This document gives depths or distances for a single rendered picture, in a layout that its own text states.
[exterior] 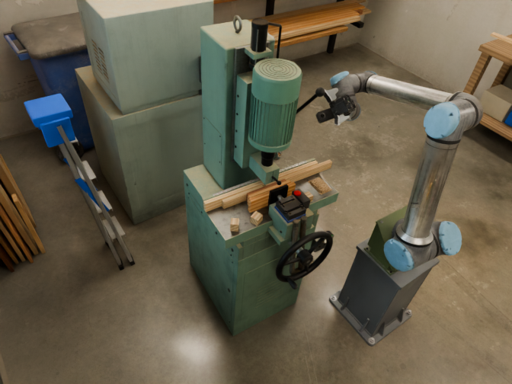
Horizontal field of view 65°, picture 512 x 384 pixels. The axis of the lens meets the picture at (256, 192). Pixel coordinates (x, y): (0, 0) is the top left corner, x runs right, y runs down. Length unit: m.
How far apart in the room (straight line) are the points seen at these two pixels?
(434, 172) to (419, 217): 0.21
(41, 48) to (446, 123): 2.44
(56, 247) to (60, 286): 0.31
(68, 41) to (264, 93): 1.89
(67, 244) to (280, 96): 1.95
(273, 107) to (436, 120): 0.57
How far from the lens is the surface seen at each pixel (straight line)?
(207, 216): 1.73
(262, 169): 1.69
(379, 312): 2.36
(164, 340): 2.43
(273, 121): 1.49
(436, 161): 1.60
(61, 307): 2.67
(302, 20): 4.41
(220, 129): 1.77
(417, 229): 1.76
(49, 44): 3.07
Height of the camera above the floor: 2.17
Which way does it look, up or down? 44 degrees down
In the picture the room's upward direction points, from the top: 6 degrees clockwise
